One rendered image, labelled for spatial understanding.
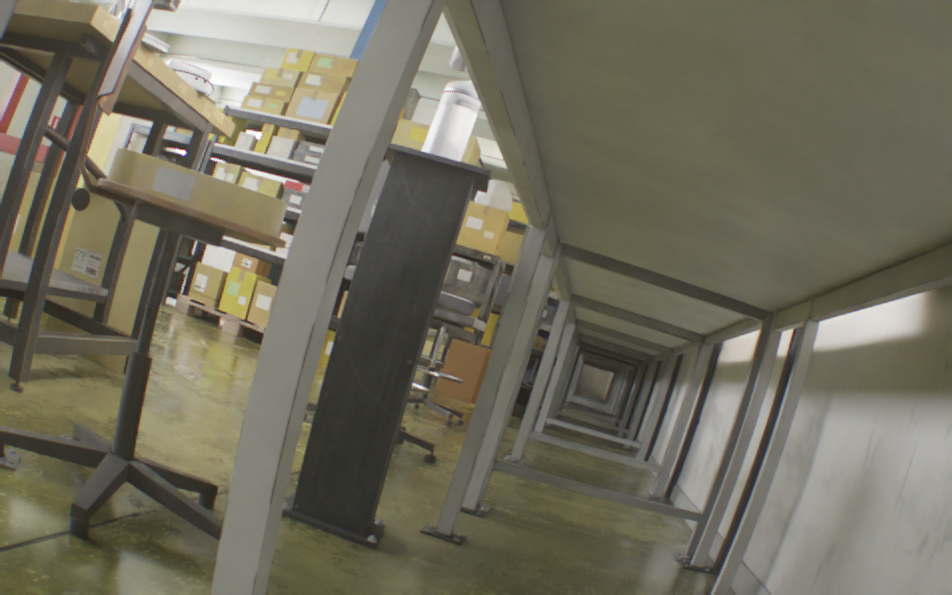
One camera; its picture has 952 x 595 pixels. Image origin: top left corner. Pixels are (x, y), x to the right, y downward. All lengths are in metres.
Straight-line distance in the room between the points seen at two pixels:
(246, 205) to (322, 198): 0.72
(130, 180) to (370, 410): 0.87
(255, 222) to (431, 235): 0.64
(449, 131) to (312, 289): 1.39
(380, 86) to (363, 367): 1.31
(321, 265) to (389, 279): 1.28
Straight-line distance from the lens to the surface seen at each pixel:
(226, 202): 1.42
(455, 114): 2.07
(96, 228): 3.24
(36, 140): 2.30
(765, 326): 3.01
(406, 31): 0.74
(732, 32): 0.92
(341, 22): 11.09
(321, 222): 0.71
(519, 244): 10.23
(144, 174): 1.40
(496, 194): 9.38
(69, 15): 2.09
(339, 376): 1.98
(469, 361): 8.73
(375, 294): 1.98
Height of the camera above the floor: 0.50
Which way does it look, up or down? 3 degrees up
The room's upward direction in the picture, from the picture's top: 17 degrees clockwise
